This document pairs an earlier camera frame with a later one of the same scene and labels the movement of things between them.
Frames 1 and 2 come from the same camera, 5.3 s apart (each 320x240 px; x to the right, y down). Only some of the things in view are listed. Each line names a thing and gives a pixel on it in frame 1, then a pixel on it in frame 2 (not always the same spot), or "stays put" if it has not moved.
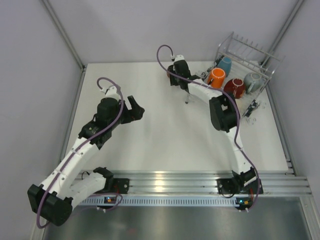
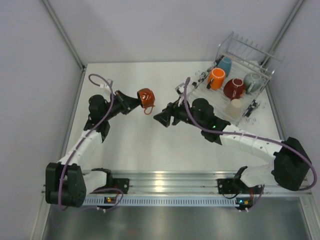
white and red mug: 234,87 stays put
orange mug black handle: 217,78 stays put
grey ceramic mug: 253,82 stays put
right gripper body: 174,80 -> 179,109
